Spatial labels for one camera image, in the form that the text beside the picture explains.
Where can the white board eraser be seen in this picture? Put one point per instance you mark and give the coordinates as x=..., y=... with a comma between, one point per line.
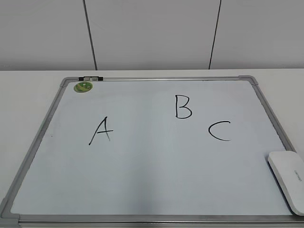
x=288, y=168

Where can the round green sticker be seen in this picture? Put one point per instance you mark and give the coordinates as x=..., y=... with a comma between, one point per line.
x=83, y=87

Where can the white board with grey frame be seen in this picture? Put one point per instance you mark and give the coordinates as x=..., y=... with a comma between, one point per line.
x=153, y=152

